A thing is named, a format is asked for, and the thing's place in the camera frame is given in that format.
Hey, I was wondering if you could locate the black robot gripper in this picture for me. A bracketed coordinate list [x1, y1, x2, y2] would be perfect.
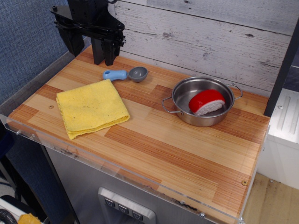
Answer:
[50, 0, 125, 66]

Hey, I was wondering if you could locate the blue and grey scoop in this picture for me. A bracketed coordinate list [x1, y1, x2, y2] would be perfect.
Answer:
[103, 66, 149, 83]

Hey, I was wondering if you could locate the small steel pot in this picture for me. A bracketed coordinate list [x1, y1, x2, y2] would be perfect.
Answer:
[162, 77, 243, 127]

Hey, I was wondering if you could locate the yellow folded cloth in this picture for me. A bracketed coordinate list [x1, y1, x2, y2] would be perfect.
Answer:
[56, 79, 130, 140]

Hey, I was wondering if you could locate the clear acrylic table guard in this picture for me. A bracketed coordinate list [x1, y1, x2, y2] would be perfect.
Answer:
[1, 106, 270, 224]

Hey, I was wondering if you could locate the red and white toy food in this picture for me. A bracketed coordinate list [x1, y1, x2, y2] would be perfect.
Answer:
[188, 89, 226, 116]

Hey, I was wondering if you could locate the silver control panel with buttons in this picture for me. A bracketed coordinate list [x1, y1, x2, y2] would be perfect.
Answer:
[98, 187, 156, 224]

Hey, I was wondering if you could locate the yellow object bottom left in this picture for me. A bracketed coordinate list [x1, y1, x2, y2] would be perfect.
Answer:
[17, 213, 42, 224]

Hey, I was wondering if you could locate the white appliance at right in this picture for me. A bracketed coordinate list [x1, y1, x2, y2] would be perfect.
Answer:
[257, 89, 299, 189]

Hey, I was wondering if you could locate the grey corrugated hose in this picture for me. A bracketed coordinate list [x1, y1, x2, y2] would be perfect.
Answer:
[0, 209, 16, 224]

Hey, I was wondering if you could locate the black vertical post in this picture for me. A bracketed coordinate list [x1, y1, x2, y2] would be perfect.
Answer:
[263, 0, 299, 117]

